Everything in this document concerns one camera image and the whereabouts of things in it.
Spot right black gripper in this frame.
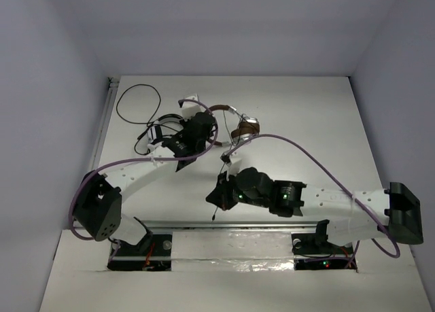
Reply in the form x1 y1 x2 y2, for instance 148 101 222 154
206 170 269 211

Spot thin black headphone cable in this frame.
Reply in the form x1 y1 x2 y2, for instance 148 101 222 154
210 109 254 222

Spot brown silver headphones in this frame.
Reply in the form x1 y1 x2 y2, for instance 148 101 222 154
209 105 260 148

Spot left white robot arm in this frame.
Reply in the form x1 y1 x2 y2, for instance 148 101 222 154
69 111 217 254

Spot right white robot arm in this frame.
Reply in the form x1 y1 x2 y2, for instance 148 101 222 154
205 167 423 253

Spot white black headphones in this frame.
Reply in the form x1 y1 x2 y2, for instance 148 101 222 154
134 114 183 156

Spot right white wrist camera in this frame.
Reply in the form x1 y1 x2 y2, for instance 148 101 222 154
220 152 242 175

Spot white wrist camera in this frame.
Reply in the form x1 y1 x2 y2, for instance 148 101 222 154
220 152 242 175
179 93 201 120

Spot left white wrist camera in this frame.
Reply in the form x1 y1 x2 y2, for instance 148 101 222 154
179 93 201 120

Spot metal base rail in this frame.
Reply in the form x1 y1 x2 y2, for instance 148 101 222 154
107 220 358 272

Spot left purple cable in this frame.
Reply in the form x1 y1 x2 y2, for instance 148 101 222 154
69 99 218 241

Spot purple cable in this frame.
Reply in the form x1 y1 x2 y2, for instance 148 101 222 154
220 133 401 259
69 99 218 241

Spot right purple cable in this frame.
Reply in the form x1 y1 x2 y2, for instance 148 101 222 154
220 133 401 259

